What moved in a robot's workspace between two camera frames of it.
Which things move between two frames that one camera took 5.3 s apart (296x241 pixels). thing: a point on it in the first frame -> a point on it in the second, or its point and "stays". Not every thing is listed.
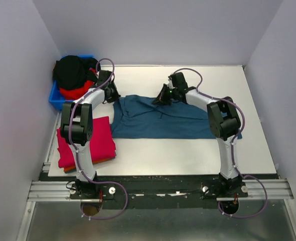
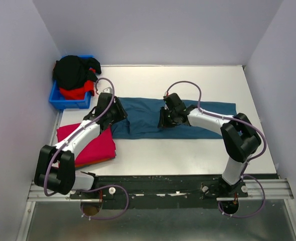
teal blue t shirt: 137,117 stays
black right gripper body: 167,95 -> 167,118
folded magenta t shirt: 102,144 stays
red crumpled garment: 72,94 stays
